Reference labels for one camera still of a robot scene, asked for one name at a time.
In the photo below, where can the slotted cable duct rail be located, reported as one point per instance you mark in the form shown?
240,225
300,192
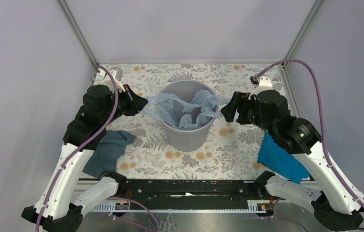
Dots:
189,207

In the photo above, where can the light blue plastic trash bag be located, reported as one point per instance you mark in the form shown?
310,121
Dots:
182,115

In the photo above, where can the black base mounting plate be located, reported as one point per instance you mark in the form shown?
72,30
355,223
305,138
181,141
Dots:
183,191

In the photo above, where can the grey-blue cloth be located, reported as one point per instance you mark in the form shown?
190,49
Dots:
110,148

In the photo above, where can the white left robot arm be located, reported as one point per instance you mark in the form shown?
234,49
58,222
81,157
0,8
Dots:
55,211

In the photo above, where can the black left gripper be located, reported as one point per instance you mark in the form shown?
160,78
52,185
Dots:
136,102

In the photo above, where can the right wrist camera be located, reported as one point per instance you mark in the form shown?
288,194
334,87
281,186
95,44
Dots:
264,84

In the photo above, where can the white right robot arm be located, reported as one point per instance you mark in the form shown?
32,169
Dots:
332,205

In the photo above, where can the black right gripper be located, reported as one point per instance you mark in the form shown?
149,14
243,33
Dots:
240,100

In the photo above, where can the bright blue cloth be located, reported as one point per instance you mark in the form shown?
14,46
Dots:
278,160

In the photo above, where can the grey plastic trash bin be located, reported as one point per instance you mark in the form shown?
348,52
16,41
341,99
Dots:
186,140

